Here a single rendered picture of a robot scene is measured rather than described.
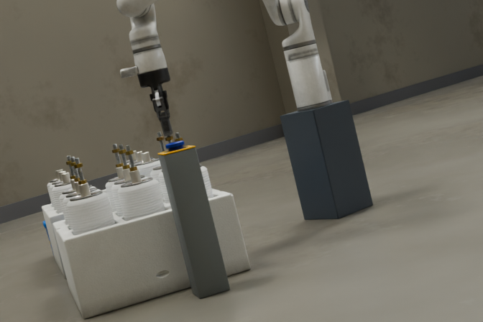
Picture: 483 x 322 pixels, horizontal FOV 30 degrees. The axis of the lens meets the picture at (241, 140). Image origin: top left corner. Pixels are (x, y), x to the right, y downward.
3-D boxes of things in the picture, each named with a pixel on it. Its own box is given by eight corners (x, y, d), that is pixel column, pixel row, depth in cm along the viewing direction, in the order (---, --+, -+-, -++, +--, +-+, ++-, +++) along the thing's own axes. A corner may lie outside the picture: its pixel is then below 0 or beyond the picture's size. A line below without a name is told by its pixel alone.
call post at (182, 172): (223, 284, 197) (189, 146, 195) (231, 289, 191) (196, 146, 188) (192, 293, 196) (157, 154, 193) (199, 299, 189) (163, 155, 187)
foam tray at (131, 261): (211, 248, 243) (195, 183, 242) (251, 269, 205) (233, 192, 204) (69, 290, 233) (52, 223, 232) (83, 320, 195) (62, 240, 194)
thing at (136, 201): (182, 250, 210) (163, 175, 209) (167, 261, 201) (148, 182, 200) (144, 257, 213) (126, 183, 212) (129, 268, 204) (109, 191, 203)
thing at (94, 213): (122, 264, 210) (103, 190, 209) (130, 270, 201) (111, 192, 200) (82, 277, 207) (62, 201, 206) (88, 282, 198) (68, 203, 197)
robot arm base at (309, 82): (314, 106, 255) (300, 47, 254) (337, 102, 248) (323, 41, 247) (290, 113, 250) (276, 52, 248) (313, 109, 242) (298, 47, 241)
